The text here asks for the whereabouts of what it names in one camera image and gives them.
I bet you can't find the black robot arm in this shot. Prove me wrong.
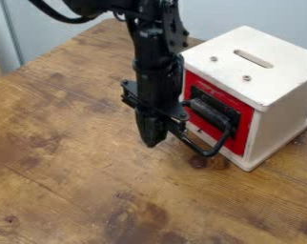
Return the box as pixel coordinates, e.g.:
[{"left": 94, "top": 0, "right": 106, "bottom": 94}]
[{"left": 62, "top": 0, "right": 187, "bottom": 148}]

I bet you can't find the black cable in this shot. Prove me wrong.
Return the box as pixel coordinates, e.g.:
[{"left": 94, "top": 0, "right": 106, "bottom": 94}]
[{"left": 27, "top": 0, "right": 105, "bottom": 25}]

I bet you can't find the black metal drawer handle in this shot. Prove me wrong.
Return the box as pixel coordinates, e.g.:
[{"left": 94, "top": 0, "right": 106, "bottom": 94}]
[{"left": 181, "top": 85, "right": 239, "bottom": 157}]

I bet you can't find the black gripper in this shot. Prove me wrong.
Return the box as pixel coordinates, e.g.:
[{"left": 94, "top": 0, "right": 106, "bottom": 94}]
[{"left": 122, "top": 22, "right": 189, "bottom": 148}]

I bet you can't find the grey wall trim strip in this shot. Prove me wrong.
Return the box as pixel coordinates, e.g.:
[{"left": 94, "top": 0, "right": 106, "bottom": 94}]
[{"left": 0, "top": 0, "right": 24, "bottom": 66}]

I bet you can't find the red wooden drawer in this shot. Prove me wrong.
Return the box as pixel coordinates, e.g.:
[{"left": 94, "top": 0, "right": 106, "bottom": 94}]
[{"left": 182, "top": 71, "right": 254, "bottom": 156}]

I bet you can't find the white wooden box cabinet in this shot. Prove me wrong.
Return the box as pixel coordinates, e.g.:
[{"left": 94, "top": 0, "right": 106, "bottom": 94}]
[{"left": 181, "top": 26, "right": 307, "bottom": 172}]

